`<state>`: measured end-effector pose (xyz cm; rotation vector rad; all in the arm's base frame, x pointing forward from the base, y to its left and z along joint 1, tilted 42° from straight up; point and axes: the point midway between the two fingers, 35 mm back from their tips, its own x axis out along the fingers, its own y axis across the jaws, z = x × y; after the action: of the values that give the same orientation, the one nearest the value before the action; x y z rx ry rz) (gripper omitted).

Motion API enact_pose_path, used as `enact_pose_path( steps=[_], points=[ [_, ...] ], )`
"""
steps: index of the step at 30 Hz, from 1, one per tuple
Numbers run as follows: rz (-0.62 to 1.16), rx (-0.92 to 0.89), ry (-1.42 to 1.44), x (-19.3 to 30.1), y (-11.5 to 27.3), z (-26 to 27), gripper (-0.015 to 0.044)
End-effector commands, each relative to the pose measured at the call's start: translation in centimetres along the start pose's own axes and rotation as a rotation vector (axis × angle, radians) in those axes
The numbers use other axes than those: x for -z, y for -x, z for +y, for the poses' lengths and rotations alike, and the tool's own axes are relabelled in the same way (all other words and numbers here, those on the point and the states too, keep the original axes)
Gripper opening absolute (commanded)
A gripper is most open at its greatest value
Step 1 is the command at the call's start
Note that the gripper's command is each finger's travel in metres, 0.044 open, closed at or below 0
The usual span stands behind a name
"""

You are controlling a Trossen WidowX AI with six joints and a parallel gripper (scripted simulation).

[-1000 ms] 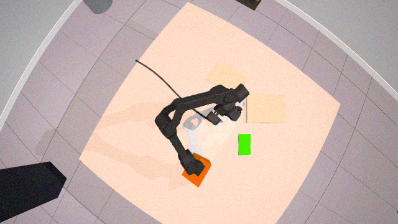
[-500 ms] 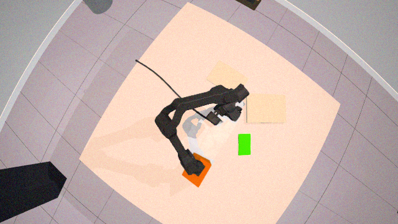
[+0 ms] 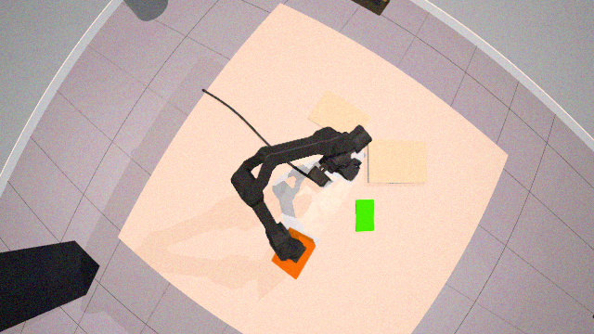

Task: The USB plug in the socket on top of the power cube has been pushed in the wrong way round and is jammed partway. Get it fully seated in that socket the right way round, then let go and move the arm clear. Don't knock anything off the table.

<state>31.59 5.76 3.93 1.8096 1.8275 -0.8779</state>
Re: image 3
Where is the green rectangular block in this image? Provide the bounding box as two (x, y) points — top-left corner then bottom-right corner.
(355, 199), (375, 232)

